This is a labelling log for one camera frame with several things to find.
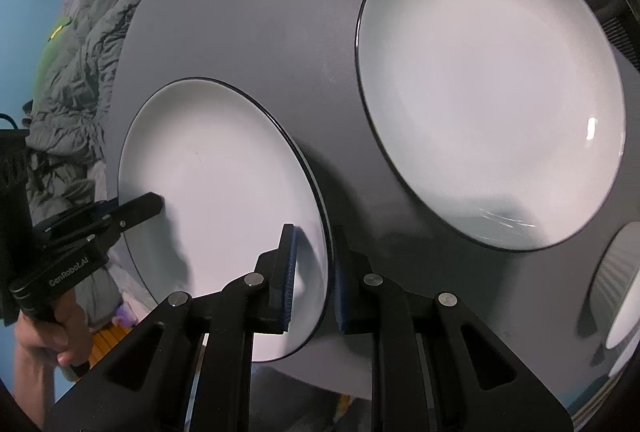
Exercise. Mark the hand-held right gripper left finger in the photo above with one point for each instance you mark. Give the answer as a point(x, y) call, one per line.
point(287, 277)

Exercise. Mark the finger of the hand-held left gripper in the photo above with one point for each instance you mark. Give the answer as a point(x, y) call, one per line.
point(142, 208)
point(75, 215)

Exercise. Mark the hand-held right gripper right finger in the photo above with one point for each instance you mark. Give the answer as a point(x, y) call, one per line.
point(342, 292)

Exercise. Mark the stack of white plates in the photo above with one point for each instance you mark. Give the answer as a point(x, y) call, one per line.
point(215, 172)

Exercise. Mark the white plate with dark rim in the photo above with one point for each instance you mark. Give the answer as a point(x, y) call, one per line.
point(480, 92)

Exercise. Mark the white ribbed bowl dark rim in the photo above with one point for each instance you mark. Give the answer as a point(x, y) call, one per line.
point(622, 292)

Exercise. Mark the person's left forearm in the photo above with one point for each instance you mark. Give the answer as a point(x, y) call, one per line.
point(32, 377)

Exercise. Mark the person's left hand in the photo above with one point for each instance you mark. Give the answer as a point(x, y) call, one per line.
point(70, 327)

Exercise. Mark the purple object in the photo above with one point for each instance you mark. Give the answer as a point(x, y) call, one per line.
point(124, 313)

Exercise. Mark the yellow object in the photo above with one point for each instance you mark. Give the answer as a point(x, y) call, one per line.
point(107, 344)

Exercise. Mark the grey quilted duvet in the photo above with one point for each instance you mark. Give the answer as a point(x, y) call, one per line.
point(95, 37)

